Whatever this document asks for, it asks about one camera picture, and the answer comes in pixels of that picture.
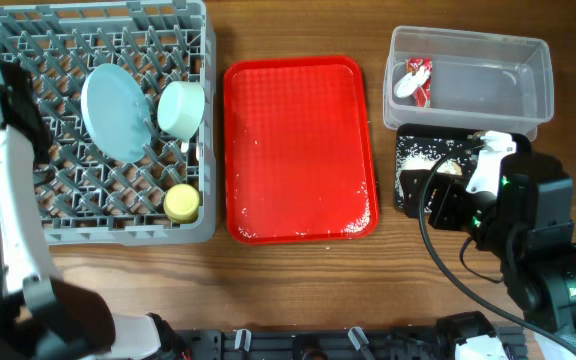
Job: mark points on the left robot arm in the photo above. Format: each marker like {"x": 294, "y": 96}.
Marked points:
{"x": 41, "y": 315}

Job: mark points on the yellow cup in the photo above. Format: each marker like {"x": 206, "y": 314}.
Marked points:
{"x": 181, "y": 203}

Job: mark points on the red plastic tray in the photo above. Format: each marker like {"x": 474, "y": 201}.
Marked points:
{"x": 297, "y": 151}

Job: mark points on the white plastic spoon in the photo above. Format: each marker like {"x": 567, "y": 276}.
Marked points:
{"x": 184, "y": 147}

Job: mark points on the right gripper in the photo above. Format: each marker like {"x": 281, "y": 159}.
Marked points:
{"x": 451, "y": 190}

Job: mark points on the red snack wrapper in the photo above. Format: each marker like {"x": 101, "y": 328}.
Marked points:
{"x": 422, "y": 96}

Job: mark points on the black tray bin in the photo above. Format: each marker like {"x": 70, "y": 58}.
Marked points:
{"x": 523, "y": 143}

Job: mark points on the light blue plate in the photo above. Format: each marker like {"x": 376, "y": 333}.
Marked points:
{"x": 115, "y": 113}

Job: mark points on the green bowl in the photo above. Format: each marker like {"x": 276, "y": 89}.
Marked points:
{"x": 180, "y": 109}

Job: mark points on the spilled rice and food scraps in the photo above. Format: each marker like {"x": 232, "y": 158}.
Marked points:
{"x": 421, "y": 153}

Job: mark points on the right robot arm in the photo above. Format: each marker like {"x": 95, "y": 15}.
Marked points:
{"x": 525, "y": 221}

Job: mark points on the white napkin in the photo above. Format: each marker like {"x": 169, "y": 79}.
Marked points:
{"x": 408, "y": 84}

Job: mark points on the grey dishwasher rack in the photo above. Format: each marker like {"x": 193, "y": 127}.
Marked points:
{"x": 94, "y": 198}

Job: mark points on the clear plastic bin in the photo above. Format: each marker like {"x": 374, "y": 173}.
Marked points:
{"x": 479, "y": 80}

